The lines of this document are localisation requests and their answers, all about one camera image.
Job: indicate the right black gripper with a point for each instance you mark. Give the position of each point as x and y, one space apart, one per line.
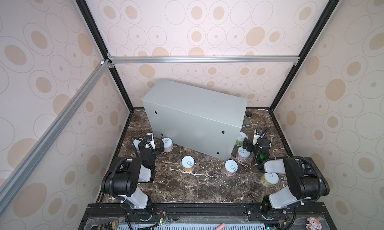
254 146

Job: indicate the yellow label can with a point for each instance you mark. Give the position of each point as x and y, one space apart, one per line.
188 163

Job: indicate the pink can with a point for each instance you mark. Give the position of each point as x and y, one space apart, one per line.
168 145
242 154

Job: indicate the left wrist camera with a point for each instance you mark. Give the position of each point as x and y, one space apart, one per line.
150 141

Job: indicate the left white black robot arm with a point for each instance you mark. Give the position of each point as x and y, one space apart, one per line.
122 179

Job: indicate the pink toy figure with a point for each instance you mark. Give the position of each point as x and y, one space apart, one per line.
313 224

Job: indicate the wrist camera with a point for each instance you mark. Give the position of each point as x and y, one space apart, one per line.
150 141
257 134

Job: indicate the teal label can left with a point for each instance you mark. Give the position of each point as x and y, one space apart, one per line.
136 144

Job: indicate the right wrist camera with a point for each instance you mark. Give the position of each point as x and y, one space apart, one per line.
257 134

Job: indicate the yellow can front right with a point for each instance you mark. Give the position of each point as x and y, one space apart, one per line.
269 179

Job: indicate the grey metal cabinet box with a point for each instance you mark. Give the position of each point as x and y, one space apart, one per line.
198 119

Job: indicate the brown orange label can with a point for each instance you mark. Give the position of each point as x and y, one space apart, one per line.
230 168

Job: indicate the diagonal aluminium rail left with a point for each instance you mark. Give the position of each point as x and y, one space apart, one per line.
18 178

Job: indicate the green label can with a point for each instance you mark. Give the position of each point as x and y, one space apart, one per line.
240 139

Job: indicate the glass jar black lid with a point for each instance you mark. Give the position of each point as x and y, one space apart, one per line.
247 118

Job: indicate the horizontal aluminium rail back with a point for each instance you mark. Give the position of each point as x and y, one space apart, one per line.
205 59

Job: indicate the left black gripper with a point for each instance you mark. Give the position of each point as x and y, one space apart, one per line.
149 151

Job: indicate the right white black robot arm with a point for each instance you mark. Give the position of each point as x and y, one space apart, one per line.
306 183

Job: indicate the pink pen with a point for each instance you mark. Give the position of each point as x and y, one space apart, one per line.
221 227

